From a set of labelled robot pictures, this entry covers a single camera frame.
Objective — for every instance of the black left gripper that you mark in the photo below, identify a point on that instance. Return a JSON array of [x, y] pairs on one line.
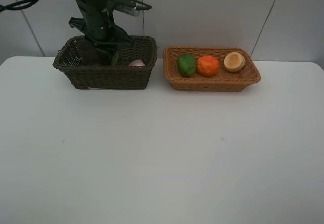
[[98, 29]]

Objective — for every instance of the pink translucent plastic cup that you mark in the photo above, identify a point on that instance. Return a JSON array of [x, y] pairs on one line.
[[88, 54]]

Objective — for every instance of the pink spray bottle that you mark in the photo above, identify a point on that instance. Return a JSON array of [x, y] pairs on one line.
[[137, 63]]

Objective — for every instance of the green lime fruit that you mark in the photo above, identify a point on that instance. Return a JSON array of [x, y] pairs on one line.
[[186, 65]]

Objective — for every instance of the orange tangerine fruit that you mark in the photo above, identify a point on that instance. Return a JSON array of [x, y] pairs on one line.
[[207, 66]]

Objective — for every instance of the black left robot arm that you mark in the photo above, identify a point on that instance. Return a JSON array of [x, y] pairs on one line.
[[108, 55]]

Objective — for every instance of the dark brown wicker basket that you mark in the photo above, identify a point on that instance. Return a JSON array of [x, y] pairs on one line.
[[117, 77]]

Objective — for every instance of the orange wicker basket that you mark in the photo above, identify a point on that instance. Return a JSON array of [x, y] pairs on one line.
[[223, 81]]

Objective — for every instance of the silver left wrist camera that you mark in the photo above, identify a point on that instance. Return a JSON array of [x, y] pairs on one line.
[[125, 6]]

